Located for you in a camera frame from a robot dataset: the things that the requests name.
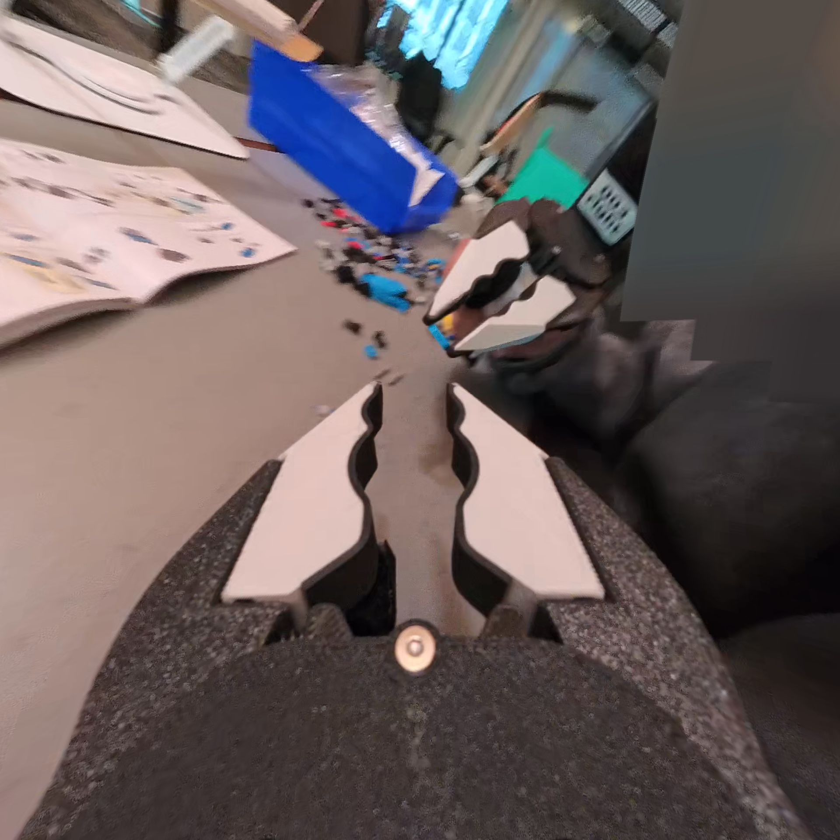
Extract black office chair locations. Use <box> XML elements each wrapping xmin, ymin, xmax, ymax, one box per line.
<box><xmin>395</xmin><ymin>52</ymin><xmax>455</xmax><ymax>153</ymax></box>

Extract green felt bag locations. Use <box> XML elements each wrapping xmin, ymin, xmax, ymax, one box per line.
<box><xmin>507</xmin><ymin>128</ymin><xmax>593</xmax><ymax>212</ymax></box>

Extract person's right forearm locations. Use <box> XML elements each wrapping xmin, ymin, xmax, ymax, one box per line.
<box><xmin>486</xmin><ymin>322</ymin><xmax>840</xmax><ymax>644</ymax></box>

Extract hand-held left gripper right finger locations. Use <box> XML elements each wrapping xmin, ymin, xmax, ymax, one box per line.
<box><xmin>446</xmin><ymin>384</ymin><xmax>606</xmax><ymax>621</ymax></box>

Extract grey desk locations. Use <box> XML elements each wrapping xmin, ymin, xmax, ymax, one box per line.
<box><xmin>0</xmin><ymin>98</ymin><xmax>526</xmax><ymax>840</ymax></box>

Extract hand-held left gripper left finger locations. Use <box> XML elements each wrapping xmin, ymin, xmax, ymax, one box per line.
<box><xmin>221</xmin><ymin>382</ymin><xmax>396</xmax><ymax>636</ymax></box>

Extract white vented device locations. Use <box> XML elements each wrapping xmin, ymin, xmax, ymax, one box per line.
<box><xmin>576</xmin><ymin>169</ymin><xmax>639</xmax><ymax>245</ymax></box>

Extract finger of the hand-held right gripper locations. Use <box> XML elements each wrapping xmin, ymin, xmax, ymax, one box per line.
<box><xmin>423</xmin><ymin>222</ymin><xmax>532</xmax><ymax>326</ymax></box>
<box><xmin>448</xmin><ymin>276</ymin><xmax>578</xmax><ymax>358</ymax></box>

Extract bundle of clear plastic bags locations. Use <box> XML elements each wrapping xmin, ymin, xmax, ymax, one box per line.
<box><xmin>308</xmin><ymin>64</ymin><xmax>431</xmax><ymax>175</ymax></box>

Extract open instruction booklet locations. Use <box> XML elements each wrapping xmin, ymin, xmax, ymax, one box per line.
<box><xmin>0</xmin><ymin>138</ymin><xmax>299</xmax><ymax>349</ymax></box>

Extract wooden top desk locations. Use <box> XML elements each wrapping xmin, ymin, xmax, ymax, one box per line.
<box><xmin>187</xmin><ymin>0</ymin><xmax>324</xmax><ymax>63</ymax></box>

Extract blue storage bin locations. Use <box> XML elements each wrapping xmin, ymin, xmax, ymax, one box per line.
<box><xmin>247</xmin><ymin>41</ymin><xmax>462</xmax><ymax>237</ymax></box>

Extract window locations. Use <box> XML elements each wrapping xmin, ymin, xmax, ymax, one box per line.
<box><xmin>379</xmin><ymin>0</ymin><xmax>514</xmax><ymax>91</ymax></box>

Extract white folding stand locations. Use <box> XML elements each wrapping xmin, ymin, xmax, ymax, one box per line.
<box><xmin>0</xmin><ymin>10</ymin><xmax>252</xmax><ymax>161</ymax></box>

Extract pile of small building pieces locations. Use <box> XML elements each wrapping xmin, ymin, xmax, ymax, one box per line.
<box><xmin>301</xmin><ymin>196</ymin><xmax>460</xmax><ymax>316</ymax></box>

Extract wooden board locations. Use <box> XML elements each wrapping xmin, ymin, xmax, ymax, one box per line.
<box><xmin>481</xmin><ymin>92</ymin><xmax>599</xmax><ymax>157</ymax></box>

